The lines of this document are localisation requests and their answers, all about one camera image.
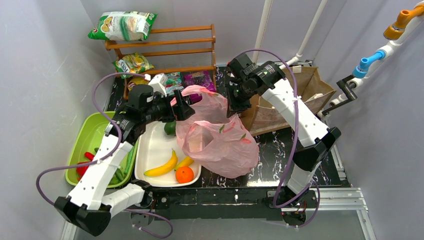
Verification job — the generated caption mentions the pink plastic grocery bag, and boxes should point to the pink plastic grocery bag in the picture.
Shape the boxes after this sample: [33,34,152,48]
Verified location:
[175,85,259,179]

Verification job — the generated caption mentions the orange fruit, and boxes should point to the orange fruit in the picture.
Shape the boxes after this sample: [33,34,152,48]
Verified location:
[175,166,195,184]

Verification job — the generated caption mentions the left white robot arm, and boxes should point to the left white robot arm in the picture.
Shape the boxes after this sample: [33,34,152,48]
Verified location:
[53,84,195,237]

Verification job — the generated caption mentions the yellow Lays chips bag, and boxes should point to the yellow Lays chips bag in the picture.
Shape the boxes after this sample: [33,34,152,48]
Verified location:
[127,77,150,91]

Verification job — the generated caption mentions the green yellow snack bag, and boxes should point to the green yellow snack bag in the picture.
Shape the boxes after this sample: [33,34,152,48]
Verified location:
[112,52,154,74]

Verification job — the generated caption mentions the brown burlap tote bag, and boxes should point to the brown burlap tote bag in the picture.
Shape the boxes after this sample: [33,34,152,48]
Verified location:
[240,66,337,137]

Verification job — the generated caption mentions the green white chips bag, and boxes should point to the green white chips bag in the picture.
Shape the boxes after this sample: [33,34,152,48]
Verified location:
[87,11,158,42]

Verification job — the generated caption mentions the green avocado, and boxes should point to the green avocado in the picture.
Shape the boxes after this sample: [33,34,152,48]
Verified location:
[163,121,177,136]

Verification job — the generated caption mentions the teal candy packet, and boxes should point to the teal candy packet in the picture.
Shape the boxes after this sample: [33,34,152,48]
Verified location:
[165,72,184,96]

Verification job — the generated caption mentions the white rectangular tray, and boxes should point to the white rectangular tray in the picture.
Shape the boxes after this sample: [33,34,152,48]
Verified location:
[134,121,202,188]

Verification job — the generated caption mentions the purple grape candy packet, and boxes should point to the purple grape candy packet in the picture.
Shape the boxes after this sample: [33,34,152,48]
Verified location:
[183,70,217,92]

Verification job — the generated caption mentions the lower left yellow banana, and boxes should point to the lower left yellow banana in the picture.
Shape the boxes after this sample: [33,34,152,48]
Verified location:
[144,149,178,177]

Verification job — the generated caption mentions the yellow banana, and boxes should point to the yellow banana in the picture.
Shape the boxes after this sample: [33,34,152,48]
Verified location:
[144,149,178,177]
[174,156,194,171]

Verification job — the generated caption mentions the right yellow banana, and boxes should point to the right yellow banana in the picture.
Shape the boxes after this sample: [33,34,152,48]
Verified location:
[174,156,194,171]

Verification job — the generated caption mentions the wooden shelf rack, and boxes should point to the wooden shelf rack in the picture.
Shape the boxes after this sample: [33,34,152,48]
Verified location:
[104,23,217,85]

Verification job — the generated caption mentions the long green cucumber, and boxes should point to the long green cucumber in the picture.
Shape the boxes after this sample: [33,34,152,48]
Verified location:
[123,146,135,176]

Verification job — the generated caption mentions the green plastic bin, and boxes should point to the green plastic bin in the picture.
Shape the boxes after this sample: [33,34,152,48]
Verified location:
[68,112,136,189]

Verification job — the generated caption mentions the red bell pepper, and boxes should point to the red bell pepper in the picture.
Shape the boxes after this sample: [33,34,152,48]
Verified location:
[76,151,95,180]

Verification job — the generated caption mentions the black pipe clamp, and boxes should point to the black pipe clamp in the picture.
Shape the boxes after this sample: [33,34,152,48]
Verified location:
[322,74,358,116]

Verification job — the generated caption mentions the blue pipe valve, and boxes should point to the blue pipe valve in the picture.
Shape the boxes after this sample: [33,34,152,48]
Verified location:
[352,50,386,79]

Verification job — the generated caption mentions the orange pipe valve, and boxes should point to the orange pipe valve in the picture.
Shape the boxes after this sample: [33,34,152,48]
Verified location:
[383,10,415,41]

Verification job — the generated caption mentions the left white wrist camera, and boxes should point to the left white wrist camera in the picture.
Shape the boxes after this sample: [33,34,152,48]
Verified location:
[144,73,168,97]

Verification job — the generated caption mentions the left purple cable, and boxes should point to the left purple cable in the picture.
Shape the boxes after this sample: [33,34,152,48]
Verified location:
[35,72,174,239]

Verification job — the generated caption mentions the purple cable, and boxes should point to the purple cable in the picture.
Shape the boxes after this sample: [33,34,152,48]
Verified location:
[236,48,322,229]
[35,72,174,239]

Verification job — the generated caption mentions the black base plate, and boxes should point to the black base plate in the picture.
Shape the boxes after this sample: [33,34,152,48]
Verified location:
[141,187,317,221]

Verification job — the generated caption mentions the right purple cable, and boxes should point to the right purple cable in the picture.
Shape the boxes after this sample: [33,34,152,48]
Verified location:
[236,48,322,229]

